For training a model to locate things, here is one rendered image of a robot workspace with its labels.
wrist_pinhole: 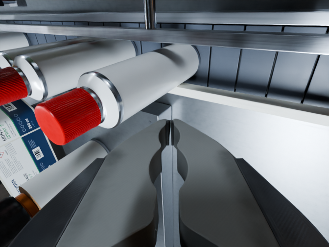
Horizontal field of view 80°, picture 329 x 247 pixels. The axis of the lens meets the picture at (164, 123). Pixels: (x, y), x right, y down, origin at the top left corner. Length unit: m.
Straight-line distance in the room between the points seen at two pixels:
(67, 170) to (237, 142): 0.36
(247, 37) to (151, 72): 0.09
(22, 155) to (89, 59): 0.46
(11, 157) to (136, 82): 0.54
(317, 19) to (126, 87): 0.20
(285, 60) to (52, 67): 0.26
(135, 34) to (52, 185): 0.36
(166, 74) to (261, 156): 0.24
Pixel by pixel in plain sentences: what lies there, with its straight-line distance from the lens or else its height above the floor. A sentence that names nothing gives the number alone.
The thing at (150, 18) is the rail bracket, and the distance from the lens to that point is 0.22.
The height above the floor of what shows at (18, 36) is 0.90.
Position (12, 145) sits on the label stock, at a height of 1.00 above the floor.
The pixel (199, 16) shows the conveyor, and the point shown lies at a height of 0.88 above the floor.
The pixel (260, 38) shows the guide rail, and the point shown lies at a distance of 0.18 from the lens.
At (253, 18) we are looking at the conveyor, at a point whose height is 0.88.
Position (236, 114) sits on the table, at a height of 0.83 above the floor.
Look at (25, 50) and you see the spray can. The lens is 0.31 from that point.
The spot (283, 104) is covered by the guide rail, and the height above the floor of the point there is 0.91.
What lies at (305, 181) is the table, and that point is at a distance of 0.41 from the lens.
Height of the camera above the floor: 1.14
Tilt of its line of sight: 46 degrees down
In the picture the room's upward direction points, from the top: 131 degrees counter-clockwise
